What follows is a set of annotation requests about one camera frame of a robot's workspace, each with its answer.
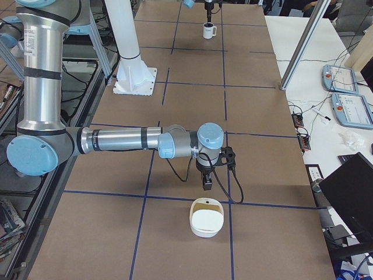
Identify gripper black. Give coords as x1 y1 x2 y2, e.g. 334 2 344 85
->
196 161 215 191
204 0 214 23

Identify white mug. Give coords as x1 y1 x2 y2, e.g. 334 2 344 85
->
203 22 217 40

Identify orange black usb hub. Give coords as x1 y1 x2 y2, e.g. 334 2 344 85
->
291 113 304 128

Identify black white marker pen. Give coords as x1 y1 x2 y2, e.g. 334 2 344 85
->
311 107 331 121

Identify black computer monitor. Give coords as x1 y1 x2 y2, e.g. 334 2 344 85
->
319 152 372 242

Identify upper teach pendant tablet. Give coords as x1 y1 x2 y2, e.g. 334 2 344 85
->
322 64 359 94

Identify teach pendant tablet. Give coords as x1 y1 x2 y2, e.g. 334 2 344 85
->
322 64 359 94
331 92 372 130

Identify crumpled white tissue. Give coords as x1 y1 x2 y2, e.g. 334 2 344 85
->
339 131 365 151

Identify lower teach pendant tablet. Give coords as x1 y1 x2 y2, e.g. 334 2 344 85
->
331 92 372 130

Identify stack of books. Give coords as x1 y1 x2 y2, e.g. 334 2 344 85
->
1 197 26 261

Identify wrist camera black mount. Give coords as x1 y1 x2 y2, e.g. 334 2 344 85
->
218 146 236 172

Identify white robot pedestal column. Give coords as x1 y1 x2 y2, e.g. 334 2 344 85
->
105 0 157 96

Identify aluminium frame post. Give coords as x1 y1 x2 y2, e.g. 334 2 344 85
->
280 0 330 91

